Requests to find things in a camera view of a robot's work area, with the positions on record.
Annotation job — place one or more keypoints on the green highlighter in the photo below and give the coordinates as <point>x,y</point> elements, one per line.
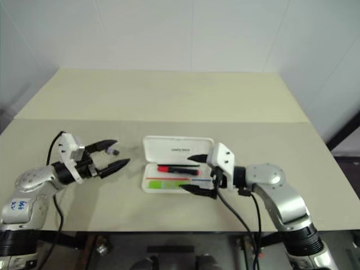
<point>163,184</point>

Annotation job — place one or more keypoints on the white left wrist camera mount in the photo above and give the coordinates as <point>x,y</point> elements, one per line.
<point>67,146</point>

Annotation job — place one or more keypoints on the white plastic pencil case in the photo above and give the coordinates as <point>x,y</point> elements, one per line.
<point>174,146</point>

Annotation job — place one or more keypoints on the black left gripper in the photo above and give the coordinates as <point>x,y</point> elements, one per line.
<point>84,166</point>

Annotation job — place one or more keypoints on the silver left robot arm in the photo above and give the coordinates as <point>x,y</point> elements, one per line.
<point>31,177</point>

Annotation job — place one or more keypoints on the black metal frame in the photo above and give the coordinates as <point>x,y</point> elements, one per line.
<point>344,132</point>

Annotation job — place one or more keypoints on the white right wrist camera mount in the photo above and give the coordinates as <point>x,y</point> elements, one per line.
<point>222,160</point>

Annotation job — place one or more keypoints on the dark marker with red cap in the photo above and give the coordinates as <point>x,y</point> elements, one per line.
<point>180,170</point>

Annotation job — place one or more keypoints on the black flat bar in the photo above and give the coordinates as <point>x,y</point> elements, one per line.
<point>170,249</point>

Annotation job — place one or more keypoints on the dark rounded shape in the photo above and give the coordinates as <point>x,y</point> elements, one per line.
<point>208,263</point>
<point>144,264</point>

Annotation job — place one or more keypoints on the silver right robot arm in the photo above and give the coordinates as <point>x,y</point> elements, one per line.
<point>270,174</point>

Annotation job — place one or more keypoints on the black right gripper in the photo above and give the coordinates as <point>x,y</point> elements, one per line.
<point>220,180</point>

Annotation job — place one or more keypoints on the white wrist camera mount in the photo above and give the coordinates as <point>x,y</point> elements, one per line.
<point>222,160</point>
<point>67,146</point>

